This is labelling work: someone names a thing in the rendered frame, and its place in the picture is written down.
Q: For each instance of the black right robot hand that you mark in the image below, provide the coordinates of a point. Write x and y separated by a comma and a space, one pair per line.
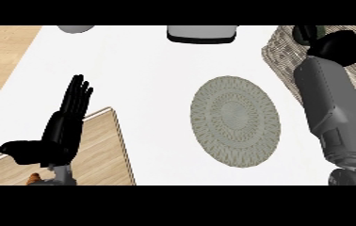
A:
336, 46

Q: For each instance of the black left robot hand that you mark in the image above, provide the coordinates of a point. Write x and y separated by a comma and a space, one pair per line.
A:
62, 132

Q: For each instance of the dark green squash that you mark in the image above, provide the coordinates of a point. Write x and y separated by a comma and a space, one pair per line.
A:
305, 34

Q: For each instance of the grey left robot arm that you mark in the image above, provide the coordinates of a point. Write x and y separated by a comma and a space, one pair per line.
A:
62, 174

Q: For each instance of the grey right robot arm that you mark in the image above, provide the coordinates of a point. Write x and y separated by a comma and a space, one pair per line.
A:
327, 104

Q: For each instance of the pale wicker basket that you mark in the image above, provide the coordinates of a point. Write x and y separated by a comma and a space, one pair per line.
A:
281, 55

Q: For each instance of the round grey woven placemat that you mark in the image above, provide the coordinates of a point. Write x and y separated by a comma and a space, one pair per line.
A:
235, 121

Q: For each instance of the pale wooden board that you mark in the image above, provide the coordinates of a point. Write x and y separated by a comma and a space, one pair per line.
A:
99, 154

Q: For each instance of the small orange object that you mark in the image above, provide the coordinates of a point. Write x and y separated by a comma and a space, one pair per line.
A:
33, 179

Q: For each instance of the grey rounded object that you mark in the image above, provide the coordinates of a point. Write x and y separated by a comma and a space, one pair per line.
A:
76, 28

